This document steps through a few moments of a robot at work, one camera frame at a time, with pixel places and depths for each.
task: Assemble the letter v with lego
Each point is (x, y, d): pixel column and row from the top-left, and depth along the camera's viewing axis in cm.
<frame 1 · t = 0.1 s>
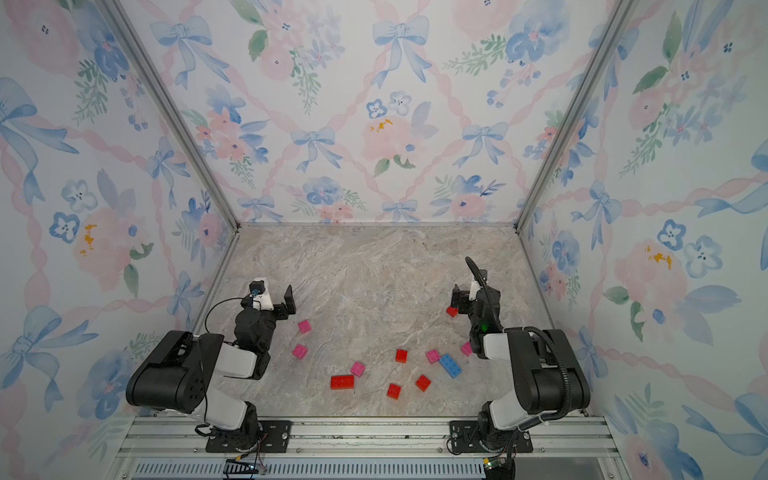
left hand: (276, 286, 90), fingers open
right hand: (474, 284, 94), fingers open
red 2x4 lego brick: (342, 382, 83), point 2 cm above the table
red 2x2 lego brick: (452, 311, 97), point 2 cm above the table
red 2x2 lego brick 2: (401, 356, 88), point 2 cm above the table
red 2x2 lego brick 3: (394, 391, 81), point 2 cm above the table
red 2x2 lego brick 4: (423, 383, 83), on the table
pink 2x2 lego brick: (304, 326, 94), point 2 cm above the table
pink 2x2 lego brick 2: (300, 351, 88), point 2 cm above the table
pink 2x2 lego brick 3: (357, 369, 85), point 2 cm above the table
pink 2x2 lego brick 4: (433, 356, 87), point 2 cm above the table
pink 2x2 lego brick 5: (466, 349, 89), point 2 cm above the table
blue 2x4 lego brick: (450, 365, 85), point 2 cm above the table

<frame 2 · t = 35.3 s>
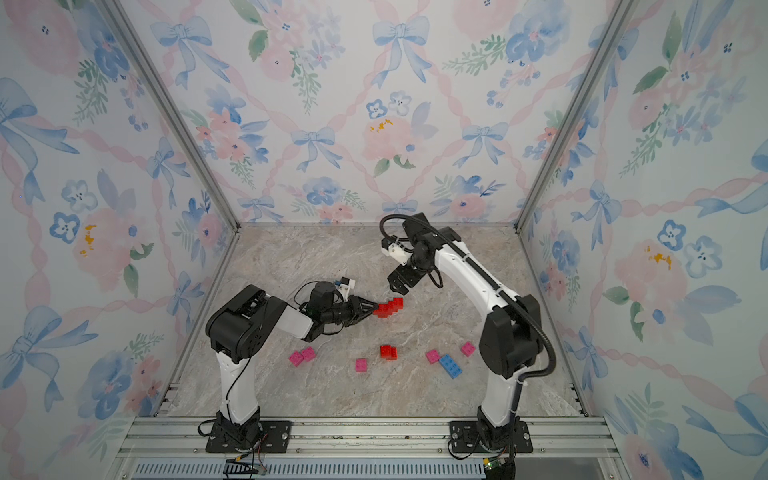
left hand: (379, 307, 93), fingers open
right hand: (405, 274, 88), fingers open
red 2x2 lego brick 3: (388, 352, 86), point 4 cm above the table
red 2x2 lego brick 4: (388, 352, 86), point 4 cm above the table
pink 2x2 lego brick: (309, 354, 88), point 2 cm above the table
pink 2x2 lego brick 2: (296, 358, 87), on the table
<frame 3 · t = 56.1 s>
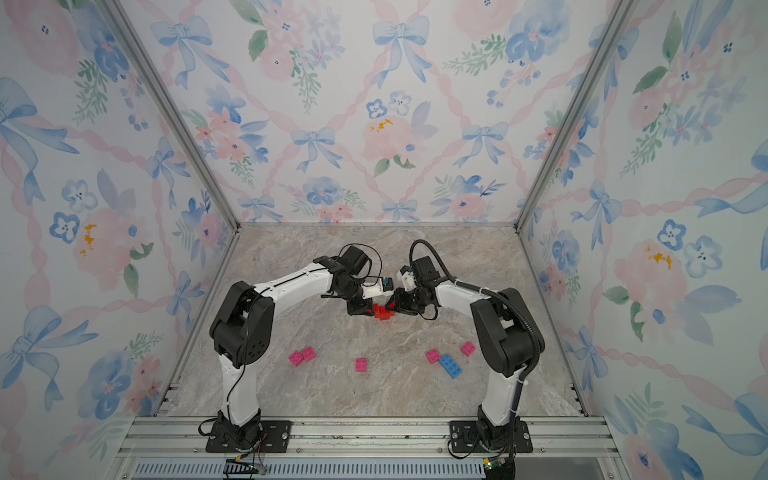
left hand: (372, 304, 93), fingers open
right hand: (392, 306, 94), fingers open
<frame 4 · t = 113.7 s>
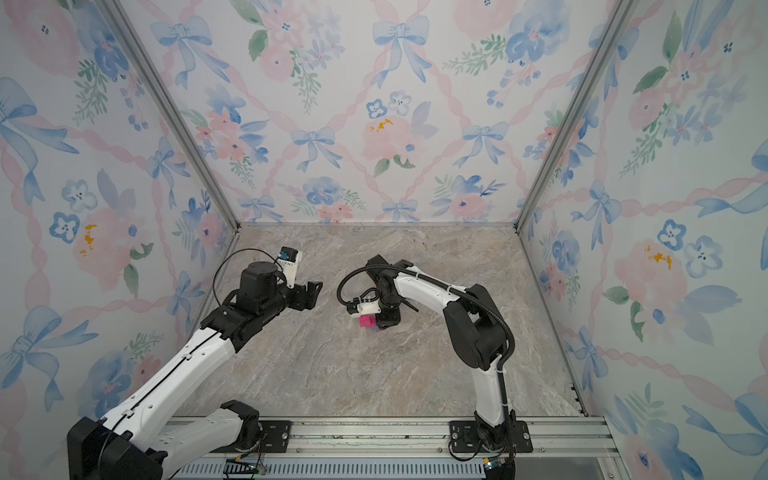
left hand: (308, 278, 79), fingers open
right hand: (384, 312, 93), fingers open
pink 2x2 lego brick: (367, 321, 88), point 8 cm above the table
